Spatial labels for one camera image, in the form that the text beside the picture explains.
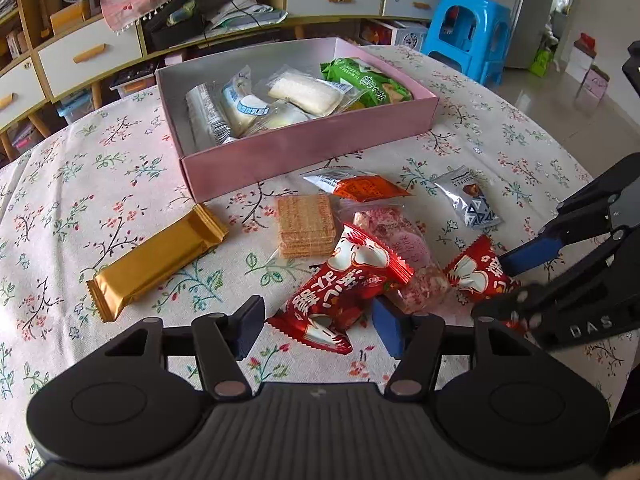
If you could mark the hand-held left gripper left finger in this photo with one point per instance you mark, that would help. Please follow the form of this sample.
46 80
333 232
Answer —
248 327

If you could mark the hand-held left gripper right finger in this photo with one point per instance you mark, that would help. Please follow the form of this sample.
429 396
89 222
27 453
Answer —
387 327

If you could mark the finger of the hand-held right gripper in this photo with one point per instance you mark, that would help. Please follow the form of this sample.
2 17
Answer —
505 305
530 255

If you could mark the small red snack packet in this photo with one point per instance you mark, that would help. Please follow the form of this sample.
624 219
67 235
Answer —
475 272

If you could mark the large red snack packet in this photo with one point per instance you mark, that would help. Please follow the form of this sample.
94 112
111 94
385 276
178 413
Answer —
335 295

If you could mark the pink speckled snack packet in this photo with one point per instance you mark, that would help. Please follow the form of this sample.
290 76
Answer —
410 255

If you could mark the triangle patterned small packet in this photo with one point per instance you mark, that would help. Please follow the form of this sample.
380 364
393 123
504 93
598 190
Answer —
467 200

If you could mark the gold foil snack bar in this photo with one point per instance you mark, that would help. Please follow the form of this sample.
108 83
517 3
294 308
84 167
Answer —
155 265

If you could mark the clear packet of crackers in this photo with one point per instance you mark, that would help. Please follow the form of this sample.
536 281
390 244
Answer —
306 225

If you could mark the orange silver foil packet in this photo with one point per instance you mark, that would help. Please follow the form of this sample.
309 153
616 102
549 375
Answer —
360 187

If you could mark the pink cardboard box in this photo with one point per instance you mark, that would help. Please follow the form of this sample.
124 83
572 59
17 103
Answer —
300 160

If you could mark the silver barcode snack packet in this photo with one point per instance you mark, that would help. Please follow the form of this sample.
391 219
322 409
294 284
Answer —
205 115

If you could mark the white blue long snack packet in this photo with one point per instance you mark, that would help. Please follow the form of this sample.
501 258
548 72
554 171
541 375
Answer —
242 102

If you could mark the green snack packet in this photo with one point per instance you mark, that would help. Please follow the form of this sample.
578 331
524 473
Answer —
365 82

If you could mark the clear packet with white cake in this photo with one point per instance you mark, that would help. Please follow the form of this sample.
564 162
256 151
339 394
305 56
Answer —
305 92

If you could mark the green bag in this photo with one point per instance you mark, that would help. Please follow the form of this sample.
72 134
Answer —
541 62

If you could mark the grey refrigerator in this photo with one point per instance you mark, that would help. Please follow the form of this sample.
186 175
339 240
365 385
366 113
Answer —
535 10

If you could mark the white printed carton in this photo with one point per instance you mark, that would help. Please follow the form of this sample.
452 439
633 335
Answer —
412 37

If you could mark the dark lidded storage box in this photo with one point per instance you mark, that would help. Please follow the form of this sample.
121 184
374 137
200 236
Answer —
132 82

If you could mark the colourful printed box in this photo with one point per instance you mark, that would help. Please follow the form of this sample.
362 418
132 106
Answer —
375 32

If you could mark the blue lidded storage box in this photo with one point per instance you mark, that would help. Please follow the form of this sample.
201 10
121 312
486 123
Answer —
75 107

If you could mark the clear plastic storage box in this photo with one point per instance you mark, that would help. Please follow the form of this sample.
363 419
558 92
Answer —
25 137

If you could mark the black open box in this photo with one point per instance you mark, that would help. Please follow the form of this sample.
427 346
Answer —
170 32

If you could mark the white paper pile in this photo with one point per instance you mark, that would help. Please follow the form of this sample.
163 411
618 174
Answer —
240 12

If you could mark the yellow cardboard box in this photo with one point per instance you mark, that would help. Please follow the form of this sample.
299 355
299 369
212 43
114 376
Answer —
67 17

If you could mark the long wooden cabinet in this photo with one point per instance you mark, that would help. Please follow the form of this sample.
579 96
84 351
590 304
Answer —
27 20

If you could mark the stack of books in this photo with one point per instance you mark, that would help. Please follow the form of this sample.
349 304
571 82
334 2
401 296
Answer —
7 2

